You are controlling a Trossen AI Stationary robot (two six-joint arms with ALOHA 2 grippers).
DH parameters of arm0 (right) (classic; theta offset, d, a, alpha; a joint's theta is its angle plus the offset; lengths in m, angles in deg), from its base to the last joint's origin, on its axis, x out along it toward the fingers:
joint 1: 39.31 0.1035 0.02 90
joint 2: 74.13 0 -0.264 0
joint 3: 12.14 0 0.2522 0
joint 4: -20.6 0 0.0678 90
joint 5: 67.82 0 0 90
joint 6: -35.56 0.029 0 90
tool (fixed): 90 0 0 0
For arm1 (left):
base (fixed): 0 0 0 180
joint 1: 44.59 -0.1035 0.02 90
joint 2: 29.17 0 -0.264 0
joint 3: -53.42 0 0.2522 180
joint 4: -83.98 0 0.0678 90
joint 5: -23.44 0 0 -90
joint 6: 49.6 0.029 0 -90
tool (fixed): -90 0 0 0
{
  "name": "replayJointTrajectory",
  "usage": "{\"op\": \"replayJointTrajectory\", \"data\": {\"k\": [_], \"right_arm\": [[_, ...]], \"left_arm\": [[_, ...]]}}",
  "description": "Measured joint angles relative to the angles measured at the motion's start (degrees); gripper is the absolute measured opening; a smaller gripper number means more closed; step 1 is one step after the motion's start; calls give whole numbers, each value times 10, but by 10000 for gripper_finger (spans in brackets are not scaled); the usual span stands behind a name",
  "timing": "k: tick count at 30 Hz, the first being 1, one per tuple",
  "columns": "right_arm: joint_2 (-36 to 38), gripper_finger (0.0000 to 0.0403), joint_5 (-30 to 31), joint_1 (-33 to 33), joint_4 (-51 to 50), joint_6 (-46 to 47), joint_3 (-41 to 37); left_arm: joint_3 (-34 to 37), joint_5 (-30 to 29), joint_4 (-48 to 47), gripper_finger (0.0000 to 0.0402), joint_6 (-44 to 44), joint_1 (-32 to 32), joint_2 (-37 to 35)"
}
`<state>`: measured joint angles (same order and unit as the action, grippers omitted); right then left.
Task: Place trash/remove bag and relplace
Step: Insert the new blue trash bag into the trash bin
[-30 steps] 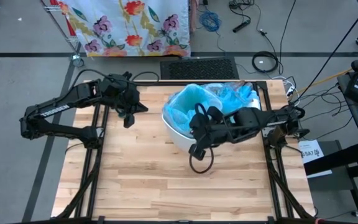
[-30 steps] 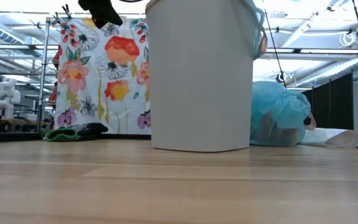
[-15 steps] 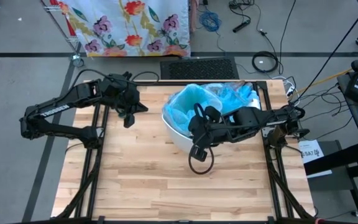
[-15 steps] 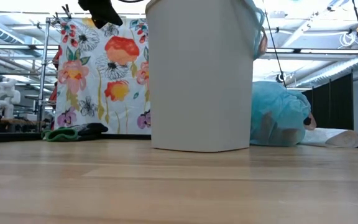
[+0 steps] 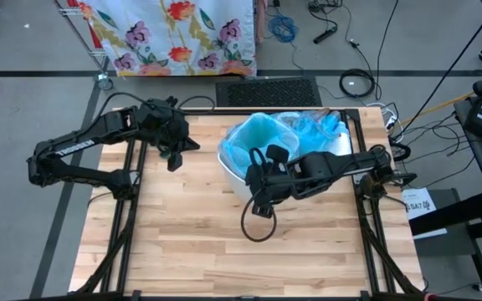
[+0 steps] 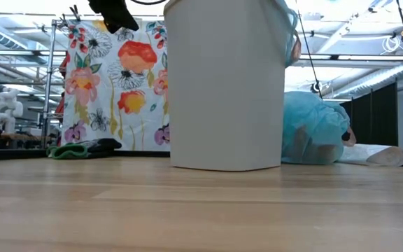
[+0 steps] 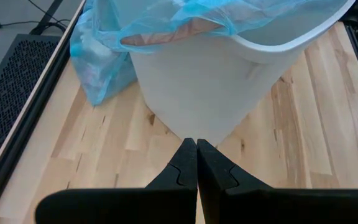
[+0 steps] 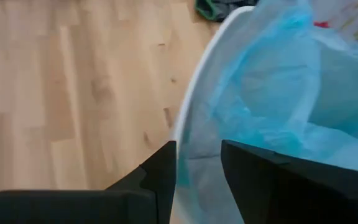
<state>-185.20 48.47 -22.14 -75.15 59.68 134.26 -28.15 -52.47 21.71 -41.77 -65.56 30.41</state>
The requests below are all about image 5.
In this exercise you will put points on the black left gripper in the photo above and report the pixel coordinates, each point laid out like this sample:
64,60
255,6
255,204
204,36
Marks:
161,123

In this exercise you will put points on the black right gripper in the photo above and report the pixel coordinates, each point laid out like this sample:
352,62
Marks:
274,180

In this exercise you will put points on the blue bin liner bag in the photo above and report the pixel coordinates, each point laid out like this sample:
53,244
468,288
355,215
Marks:
304,129

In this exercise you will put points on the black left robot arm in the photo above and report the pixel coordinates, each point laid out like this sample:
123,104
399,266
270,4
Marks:
78,147

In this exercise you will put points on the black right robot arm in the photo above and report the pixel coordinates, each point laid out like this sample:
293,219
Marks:
350,164

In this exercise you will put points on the white flat bag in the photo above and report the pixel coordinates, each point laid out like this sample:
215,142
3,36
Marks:
345,145

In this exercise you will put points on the black floor mat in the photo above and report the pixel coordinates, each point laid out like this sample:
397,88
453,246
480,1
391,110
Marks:
266,93

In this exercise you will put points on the metal rack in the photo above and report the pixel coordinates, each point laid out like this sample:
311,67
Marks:
104,81

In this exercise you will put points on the floral cloth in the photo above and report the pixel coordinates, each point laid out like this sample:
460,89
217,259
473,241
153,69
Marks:
161,33

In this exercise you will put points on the white power strip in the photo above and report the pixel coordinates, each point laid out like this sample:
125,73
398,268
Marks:
391,121

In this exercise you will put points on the white printed paper sheet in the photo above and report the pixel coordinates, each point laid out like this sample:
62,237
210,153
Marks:
418,205

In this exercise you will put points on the black power strip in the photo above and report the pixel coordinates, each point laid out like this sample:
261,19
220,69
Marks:
324,35

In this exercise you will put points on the grey side table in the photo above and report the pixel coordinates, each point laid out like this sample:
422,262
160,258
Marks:
481,154

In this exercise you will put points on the black rig frame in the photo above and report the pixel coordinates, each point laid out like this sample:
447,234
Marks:
130,234

